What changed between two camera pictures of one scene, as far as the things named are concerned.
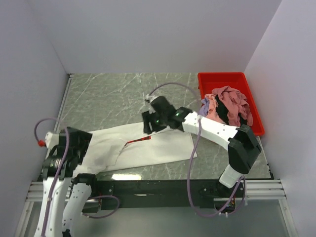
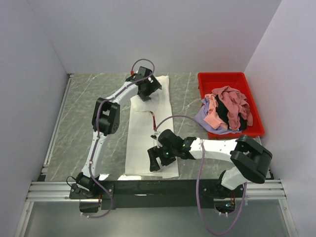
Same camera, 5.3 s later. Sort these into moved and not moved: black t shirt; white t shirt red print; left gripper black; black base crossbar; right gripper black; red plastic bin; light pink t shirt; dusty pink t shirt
Moved: left gripper black; white t shirt red print; right gripper black
Not moved: light pink t shirt; red plastic bin; black base crossbar; black t shirt; dusty pink t shirt
